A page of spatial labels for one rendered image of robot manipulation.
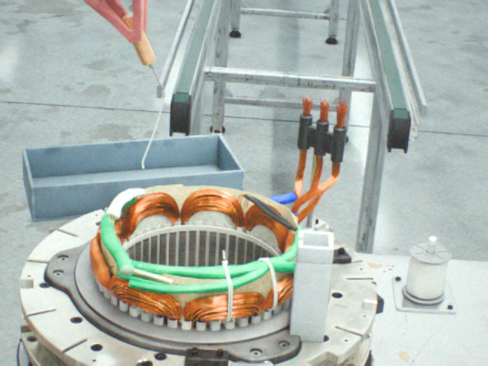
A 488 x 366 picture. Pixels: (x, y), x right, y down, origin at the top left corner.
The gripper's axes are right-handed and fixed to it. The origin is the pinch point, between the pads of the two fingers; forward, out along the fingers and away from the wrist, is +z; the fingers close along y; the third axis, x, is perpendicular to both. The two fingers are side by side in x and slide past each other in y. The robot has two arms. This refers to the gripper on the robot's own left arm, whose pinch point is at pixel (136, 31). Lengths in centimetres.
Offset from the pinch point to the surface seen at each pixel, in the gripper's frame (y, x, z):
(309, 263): -36.3, -20.0, 8.1
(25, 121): 230, 139, 114
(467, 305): 17, -28, 59
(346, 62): 243, 13, 123
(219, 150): 7.8, -2.2, 20.9
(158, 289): -38.3, -8.1, 6.9
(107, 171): 2.8, 10.7, 18.2
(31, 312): -37.6, 3.9, 7.8
